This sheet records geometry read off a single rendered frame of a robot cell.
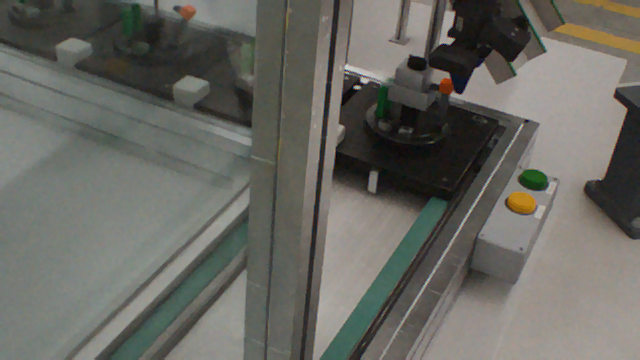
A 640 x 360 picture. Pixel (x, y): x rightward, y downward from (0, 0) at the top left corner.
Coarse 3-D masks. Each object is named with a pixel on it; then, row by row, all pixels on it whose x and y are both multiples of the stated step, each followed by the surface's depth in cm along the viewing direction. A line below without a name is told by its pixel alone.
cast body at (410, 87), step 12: (408, 60) 127; (420, 60) 127; (396, 72) 127; (408, 72) 126; (420, 72) 126; (384, 84) 131; (396, 84) 129; (408, 84) 127; (420, 84) 127; (396, 96) 130; (408, 96) 129; (420, 96) 128; (432, 96) 130; (420, 108) 129
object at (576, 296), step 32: (608, 128) 162; (608, 160) 153; (576, 192) 144; (576, 224) 136; (608, 224) 137; (544, 256) 129; (576, 256) 129; (608, 256) 130; (544, 288) 123; (576, 288) 123; (608, 288) 124; (512, 320) 117; (544, 320) 117; (576, 320) 118; (608, 320) 118; (512, 352) 112; (544, 352) 112; (576, 352) 112; (608, 352) 113
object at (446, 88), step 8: (448, 80) 127; (432, 88) 128; (440, 88) 127; (448, 88) 126; (440, 96) 128; (448, 96) 128; (440, 104) 129; (448, 104) 129; (440, 112) 129; (440, 120) 130
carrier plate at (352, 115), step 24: (360, 96) 142; (360, 120) 136; (456, 120) 138; (360, 144) 130; (456, 144) 132; (480, 144) 133; (360, 168) 127; (384, 168) 125; (408, 168) 126; (432, 168) 126; (456, 168) 127; (432, 192) 123
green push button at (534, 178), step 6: (522, 174) 127; (528, 174) 126; (534, 174) 127; (540, 174) 127; (522, 180) 126; (528, 180) 125; (534, 180) 125; (540, 180) 125; (546, 180) 126; (528, 186) 125; (534, 186) 125; (540, 186) 125
